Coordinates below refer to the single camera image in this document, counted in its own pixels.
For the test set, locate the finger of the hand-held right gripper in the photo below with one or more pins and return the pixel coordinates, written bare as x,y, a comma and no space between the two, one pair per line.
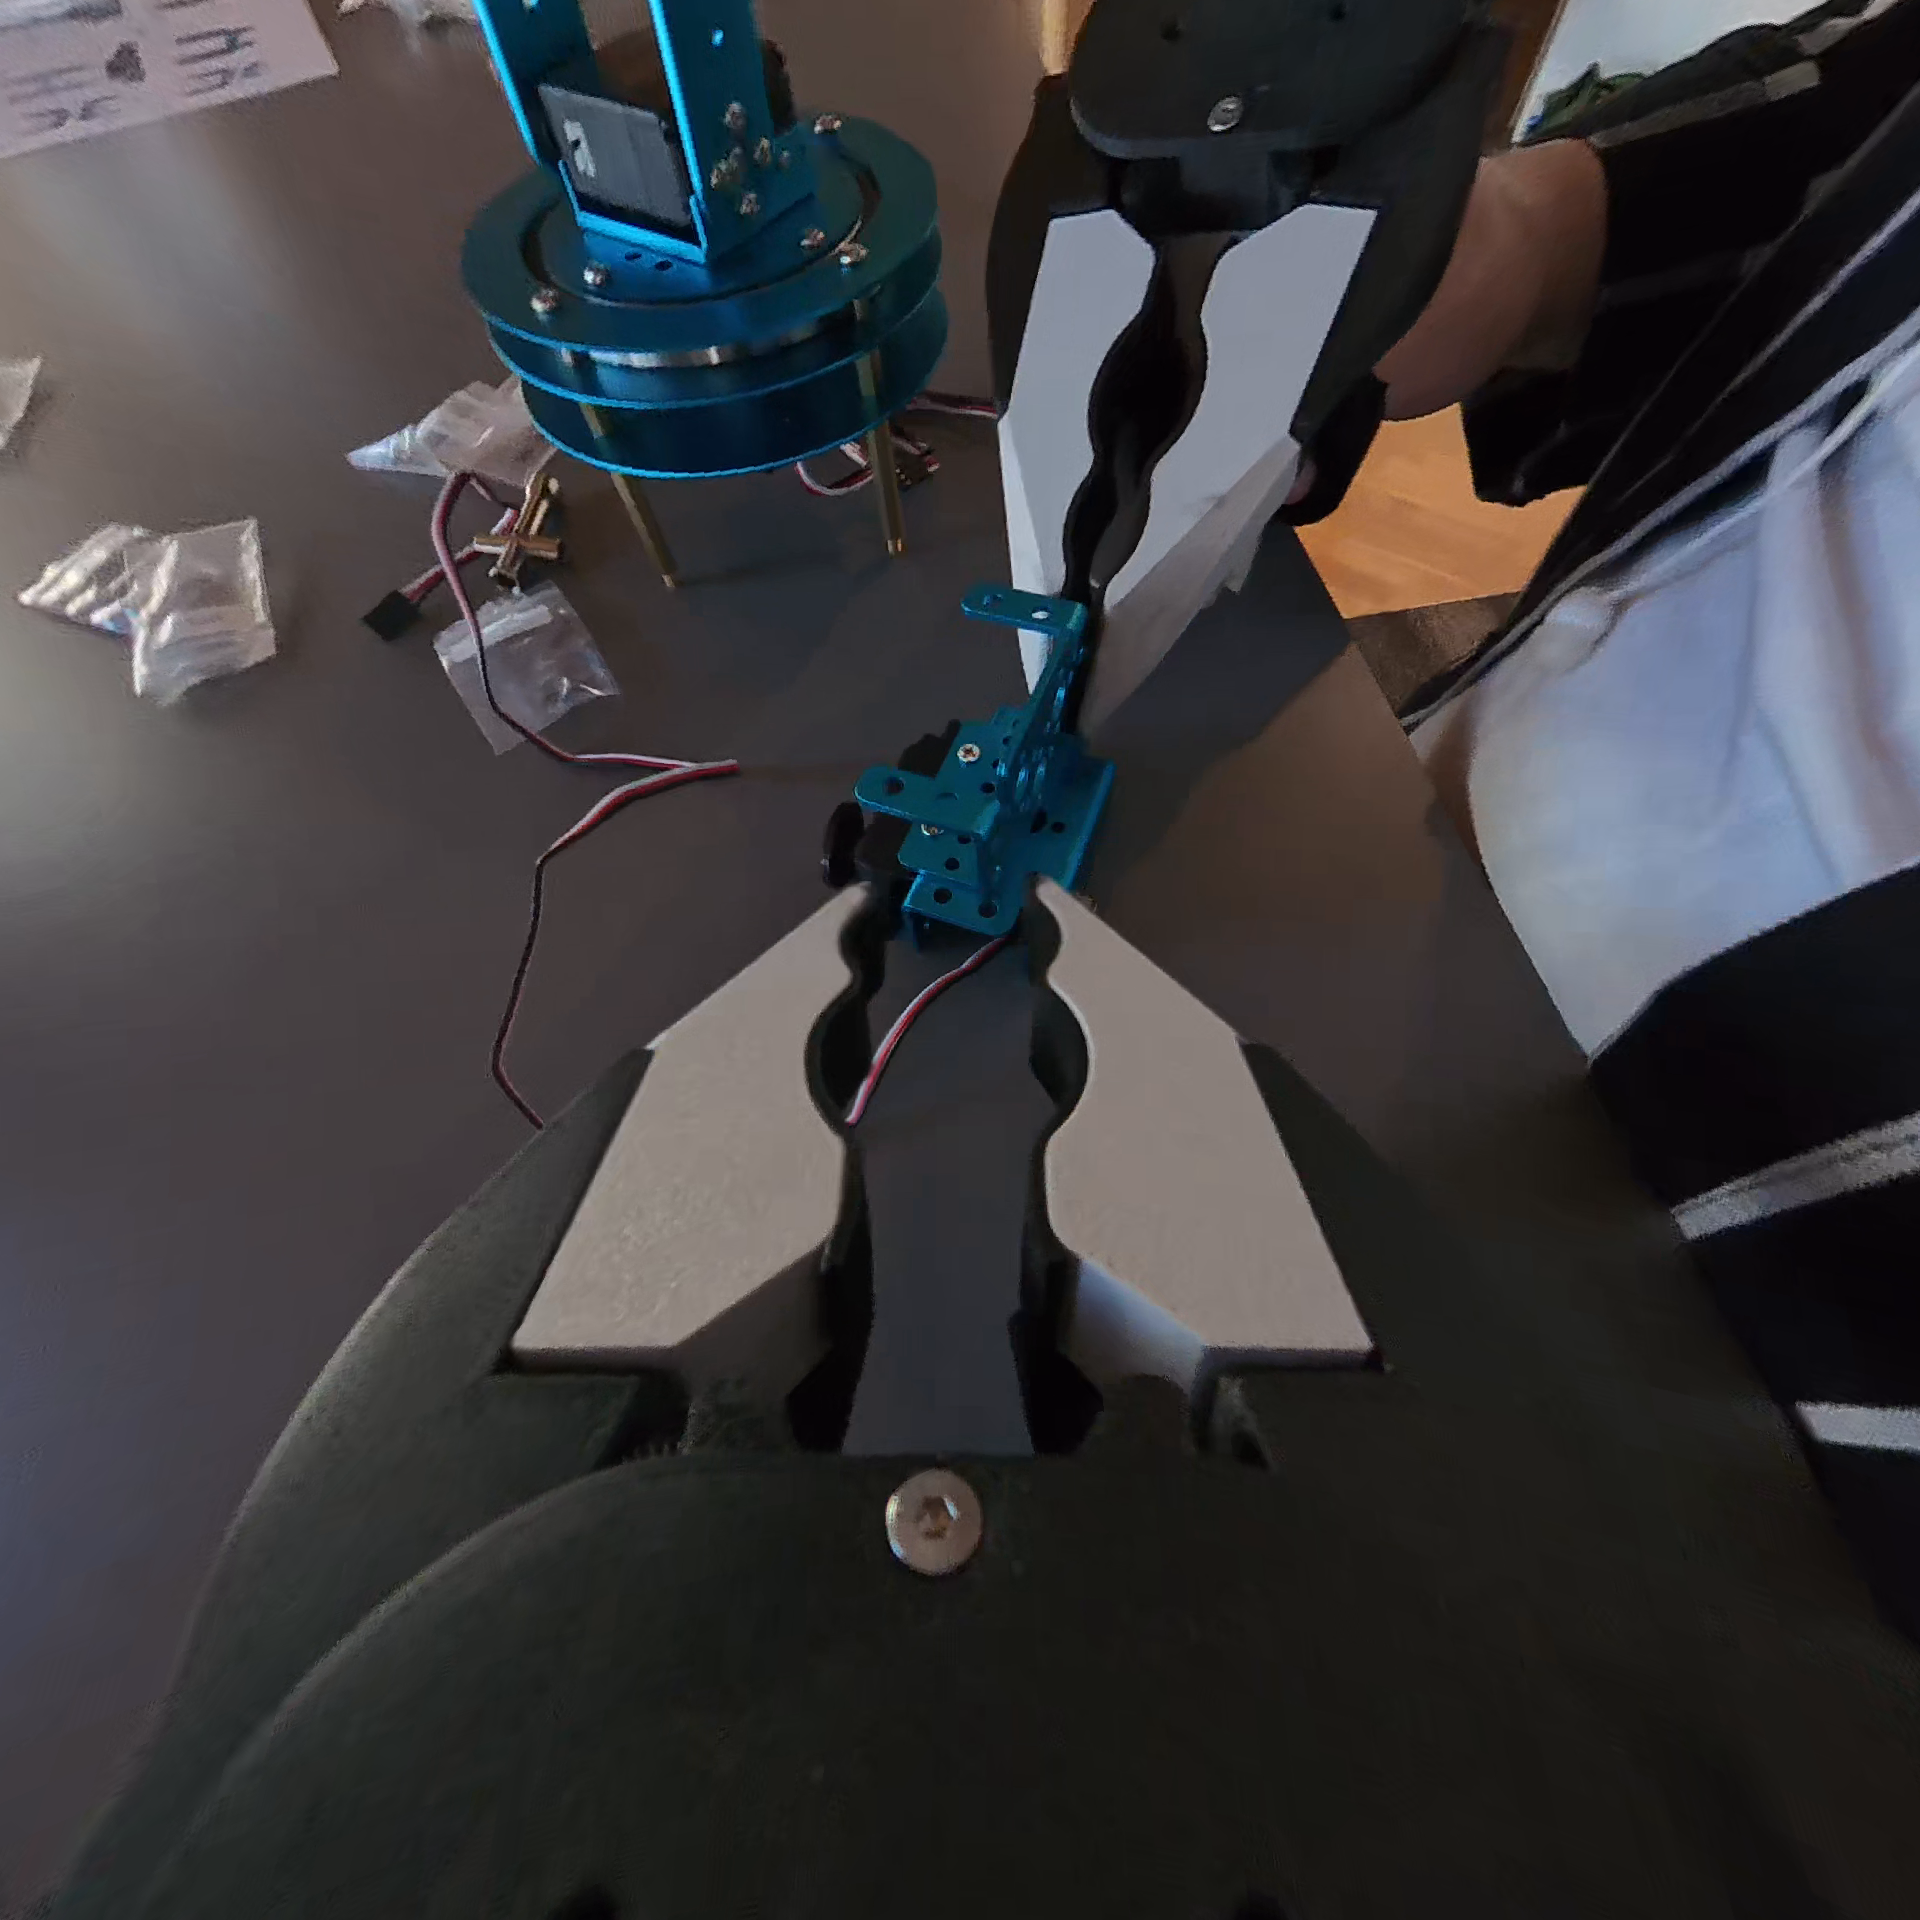
1050,389
1277,329

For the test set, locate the clear plastic screw bag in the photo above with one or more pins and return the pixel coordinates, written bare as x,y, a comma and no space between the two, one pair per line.
436,434
14,399
84,578
525,662
202,616

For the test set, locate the person's white shirt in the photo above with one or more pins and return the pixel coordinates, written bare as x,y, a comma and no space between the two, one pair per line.
1724,780

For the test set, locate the brass cross wrench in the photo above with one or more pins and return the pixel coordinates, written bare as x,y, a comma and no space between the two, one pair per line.
518,537

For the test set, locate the printed instruction sheet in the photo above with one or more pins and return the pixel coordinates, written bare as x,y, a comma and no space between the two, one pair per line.
149,60

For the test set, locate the person's right hand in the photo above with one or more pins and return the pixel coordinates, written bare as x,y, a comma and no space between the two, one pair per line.
1516,270

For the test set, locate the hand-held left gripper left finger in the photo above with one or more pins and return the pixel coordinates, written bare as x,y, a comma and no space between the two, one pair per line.
692,1201

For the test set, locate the person's black striped jacket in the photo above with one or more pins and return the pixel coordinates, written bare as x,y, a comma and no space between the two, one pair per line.
1770,1079

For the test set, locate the dark grey desk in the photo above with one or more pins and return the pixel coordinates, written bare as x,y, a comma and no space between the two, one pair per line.
300,974

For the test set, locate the blue servo bracket assembly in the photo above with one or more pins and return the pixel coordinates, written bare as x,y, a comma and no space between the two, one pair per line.
990,780

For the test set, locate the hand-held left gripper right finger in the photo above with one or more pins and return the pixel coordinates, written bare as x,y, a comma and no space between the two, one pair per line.
1185,1201

